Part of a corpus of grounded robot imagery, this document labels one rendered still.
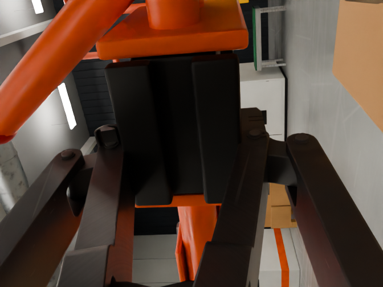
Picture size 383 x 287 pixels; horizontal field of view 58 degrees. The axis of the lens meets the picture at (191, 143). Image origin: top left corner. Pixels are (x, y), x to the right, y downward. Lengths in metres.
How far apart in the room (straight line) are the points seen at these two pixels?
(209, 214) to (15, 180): 6.28
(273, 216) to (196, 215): 7.32
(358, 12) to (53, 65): 0.24
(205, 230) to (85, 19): 0.12
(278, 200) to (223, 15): 7.13
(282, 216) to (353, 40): 7.23
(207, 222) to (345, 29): 0.23
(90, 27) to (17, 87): 0.05
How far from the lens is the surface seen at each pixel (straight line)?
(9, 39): 8.84
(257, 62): 7.60
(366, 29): 0.31
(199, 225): 0.20
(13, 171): 6.38
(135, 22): 0.17
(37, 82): 0.20
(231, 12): 0.17
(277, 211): 7.43
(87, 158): 0.16
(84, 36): 0.18
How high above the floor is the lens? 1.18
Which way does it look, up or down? 7 degrees up
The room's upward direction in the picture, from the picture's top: 94 degrees counter-clockwise
